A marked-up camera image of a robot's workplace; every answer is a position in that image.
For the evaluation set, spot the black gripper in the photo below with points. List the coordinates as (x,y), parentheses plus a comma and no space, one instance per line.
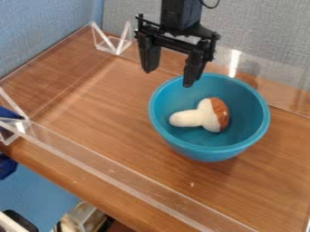
(195,41)

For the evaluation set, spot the white brown toy mushroom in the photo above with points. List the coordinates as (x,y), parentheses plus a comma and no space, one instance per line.
(211,116)

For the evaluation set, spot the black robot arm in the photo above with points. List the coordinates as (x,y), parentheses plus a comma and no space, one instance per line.
(180,13)

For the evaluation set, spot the blue plastic bowl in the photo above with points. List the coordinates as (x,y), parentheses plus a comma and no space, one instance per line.
(194,142)

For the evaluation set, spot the clear acrylic back barrier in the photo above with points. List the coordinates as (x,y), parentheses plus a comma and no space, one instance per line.
(283,83)

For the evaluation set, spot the clear acrylic barrier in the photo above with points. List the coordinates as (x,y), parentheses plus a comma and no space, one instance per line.
(283,83)
(167,200)

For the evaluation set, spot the clear acrylic front barrier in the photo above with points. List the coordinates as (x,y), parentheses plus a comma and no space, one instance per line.
(167,200)

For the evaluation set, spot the clear container under table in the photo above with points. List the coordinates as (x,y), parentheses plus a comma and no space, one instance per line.
(83,218)

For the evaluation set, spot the black white object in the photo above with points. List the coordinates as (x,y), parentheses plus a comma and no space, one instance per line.
(12,222)

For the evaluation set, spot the clear acrylic corner bracket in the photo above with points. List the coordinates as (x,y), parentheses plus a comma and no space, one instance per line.
(108,43)

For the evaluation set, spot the clear acrylic left bracket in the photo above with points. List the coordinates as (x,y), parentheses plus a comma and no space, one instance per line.
(13,120)

